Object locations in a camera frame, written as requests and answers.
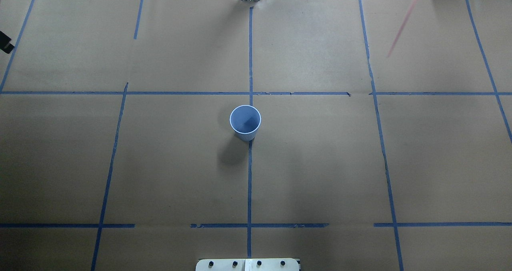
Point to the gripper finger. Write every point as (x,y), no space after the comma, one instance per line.
(5,43)

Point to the blue paper cup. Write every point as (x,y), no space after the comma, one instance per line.
(245,121)

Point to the pink chopstick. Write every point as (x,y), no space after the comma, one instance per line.
(402,26)

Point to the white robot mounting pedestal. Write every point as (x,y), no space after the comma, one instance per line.
(249,264)

